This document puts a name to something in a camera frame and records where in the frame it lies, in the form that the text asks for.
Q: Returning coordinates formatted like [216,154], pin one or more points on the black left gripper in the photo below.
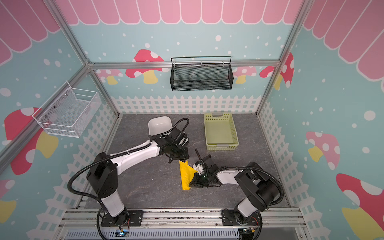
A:
[184,156]

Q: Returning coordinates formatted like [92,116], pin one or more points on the yellow paper napkin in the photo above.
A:
[187,174]

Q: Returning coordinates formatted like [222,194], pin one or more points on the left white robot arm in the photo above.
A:
[104,176]

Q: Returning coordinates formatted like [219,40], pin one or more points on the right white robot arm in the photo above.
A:
[261,188]

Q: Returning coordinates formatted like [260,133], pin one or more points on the white plastic tub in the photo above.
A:
[159,125]

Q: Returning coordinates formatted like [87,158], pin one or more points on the green perforated plastic basket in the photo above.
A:
[220,132]

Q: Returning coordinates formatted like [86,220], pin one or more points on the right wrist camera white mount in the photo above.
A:
[200,167]

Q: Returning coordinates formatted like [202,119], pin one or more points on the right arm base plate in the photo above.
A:
[231,217]

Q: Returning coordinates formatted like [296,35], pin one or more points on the black mesh wall basket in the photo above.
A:
[206,73]

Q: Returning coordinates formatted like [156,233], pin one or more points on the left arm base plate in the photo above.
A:
[127,218]

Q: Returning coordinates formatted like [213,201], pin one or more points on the white wire wall basket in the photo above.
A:
[68,112]

